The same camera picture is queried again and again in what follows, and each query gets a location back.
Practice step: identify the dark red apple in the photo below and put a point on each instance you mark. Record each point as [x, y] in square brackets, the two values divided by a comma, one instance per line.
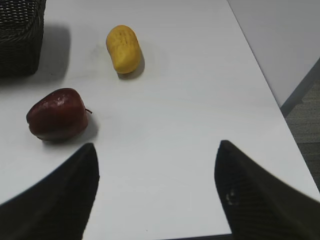
[59, 116]

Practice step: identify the yellow mango fruit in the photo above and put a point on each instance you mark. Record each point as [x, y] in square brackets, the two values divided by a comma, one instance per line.
[124, 49]

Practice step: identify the black wicker basket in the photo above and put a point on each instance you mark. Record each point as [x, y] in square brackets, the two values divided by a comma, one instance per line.
[21, 36]

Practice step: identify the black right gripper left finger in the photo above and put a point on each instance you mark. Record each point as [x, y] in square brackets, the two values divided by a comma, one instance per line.
[59, 206]

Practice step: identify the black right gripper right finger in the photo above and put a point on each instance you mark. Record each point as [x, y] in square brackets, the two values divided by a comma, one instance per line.
[258, 205]

